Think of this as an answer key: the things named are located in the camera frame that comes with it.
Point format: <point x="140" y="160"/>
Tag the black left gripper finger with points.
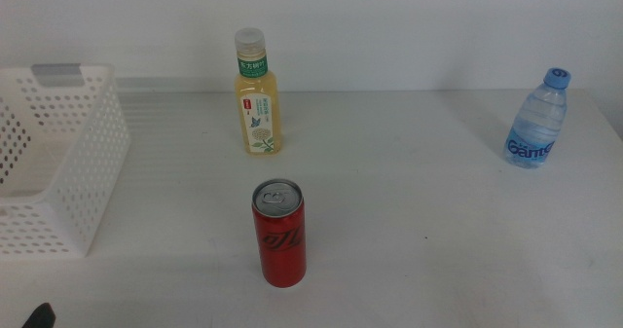
<point x="41" y="317"/>

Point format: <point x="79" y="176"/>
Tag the red soda can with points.
<point x="280" y="250"/>

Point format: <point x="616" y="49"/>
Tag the yellow tea bottle green label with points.
<point x="258" y="123"/>

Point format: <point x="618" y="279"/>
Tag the clear water bottle blue cap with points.
<point x="535" y="123"/>

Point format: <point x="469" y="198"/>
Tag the white perforated plastic basket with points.
<point x="92" y="72"/>

